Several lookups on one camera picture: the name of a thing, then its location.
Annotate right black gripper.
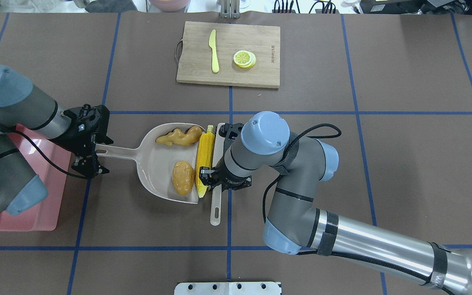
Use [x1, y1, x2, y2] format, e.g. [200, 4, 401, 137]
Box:
[199, 123, 252, 191]

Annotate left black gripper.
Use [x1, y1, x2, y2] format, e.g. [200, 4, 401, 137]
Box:
[54, 104, 113, 179]

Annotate toy brown potato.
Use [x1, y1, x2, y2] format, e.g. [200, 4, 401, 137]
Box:
[172, 160, 195, 195]

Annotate beige hand brush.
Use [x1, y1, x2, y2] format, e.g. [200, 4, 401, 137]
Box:
[210, 123, 225, 226]

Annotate toy yellow corn cob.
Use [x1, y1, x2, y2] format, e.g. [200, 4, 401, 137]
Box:
[195, 125, 216, 198]

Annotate toy ginger root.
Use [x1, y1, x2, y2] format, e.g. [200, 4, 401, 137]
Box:
[155, 125, 203, 146]

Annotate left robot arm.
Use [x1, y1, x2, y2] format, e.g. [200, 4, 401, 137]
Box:
[0, 65, 113, 216]

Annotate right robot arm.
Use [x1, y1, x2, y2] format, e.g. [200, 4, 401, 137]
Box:
[200, 111, 472, 295]

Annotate pink plastic bin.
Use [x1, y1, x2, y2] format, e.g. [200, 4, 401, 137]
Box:
[0, 125, 71, 231]

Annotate yellow toy knife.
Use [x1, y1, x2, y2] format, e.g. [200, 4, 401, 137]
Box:
[208, 29, 220, 73]

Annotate wooden cutting board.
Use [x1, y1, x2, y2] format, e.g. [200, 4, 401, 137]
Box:
[176, 21, 281, 89]

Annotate toy lemon slices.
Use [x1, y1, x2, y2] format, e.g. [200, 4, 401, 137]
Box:
[233, 50, 256, 68]

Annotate dark grey cloth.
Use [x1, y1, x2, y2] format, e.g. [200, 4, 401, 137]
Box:
[84, 0, 137, 13]

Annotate pink bowl with ice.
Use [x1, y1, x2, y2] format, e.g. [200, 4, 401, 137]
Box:
[148, 0, 191, 12]

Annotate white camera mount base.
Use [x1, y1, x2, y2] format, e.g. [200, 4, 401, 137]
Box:
[174, 281, 283, 295]

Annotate aluminium frame post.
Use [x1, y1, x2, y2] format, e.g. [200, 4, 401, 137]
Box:
[217, 0, 241, 19]

